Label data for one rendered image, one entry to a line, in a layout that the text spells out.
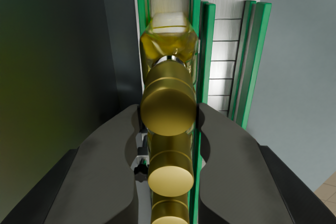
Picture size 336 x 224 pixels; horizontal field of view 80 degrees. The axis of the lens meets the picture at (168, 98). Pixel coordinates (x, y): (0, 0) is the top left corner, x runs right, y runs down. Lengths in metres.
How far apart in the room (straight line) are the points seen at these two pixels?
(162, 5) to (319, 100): 0.53
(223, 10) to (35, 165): 0.35
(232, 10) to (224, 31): 0.04
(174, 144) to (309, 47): 0.52
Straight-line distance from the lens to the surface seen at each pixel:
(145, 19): 0.30
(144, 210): 0.72
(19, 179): 0.21
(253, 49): 0.34
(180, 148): 0.16
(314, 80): 0.68
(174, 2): 0.38
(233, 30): 0.40
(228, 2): 0.39
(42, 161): 0.23
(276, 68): 0.61
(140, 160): 0.41
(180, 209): 0.20
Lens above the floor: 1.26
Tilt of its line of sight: 61 degrees down
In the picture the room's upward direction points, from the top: 179 degrees counter-clockwise
